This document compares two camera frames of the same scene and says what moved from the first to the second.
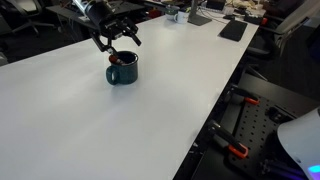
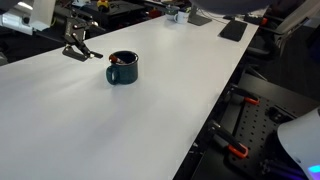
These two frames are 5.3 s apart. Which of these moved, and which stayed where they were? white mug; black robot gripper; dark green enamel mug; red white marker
Moved: black robot gripper
Stayed: white mug; red white marker; dark green enamel mug
